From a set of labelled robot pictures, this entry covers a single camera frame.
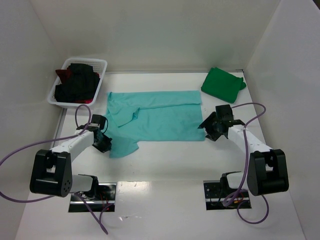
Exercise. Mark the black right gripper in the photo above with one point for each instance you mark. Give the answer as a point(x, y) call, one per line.
point(212, 126)

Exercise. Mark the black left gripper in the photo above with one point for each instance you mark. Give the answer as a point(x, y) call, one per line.
point(104, 144)

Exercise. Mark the teal t shirt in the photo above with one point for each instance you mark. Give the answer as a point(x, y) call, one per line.
point(154, 116)

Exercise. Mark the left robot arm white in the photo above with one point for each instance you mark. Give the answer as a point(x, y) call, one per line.
point(52, 169)

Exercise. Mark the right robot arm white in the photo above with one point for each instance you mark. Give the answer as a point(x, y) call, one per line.
point(265, 170)

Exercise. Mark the dark green folded t shirt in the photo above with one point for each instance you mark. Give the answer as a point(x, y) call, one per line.
point(223, 85)

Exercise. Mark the black garment in basket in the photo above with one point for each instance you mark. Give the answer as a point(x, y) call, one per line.
point(80, 88)

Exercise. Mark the red garment in basket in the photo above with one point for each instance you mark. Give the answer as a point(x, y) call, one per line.
point(64, 74)

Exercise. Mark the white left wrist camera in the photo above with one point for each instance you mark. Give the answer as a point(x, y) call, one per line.
point(93, 125)

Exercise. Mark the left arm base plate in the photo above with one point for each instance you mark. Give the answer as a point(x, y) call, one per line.
point(104, 199)

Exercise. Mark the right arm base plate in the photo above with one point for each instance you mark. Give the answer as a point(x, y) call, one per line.
point(215, 193)

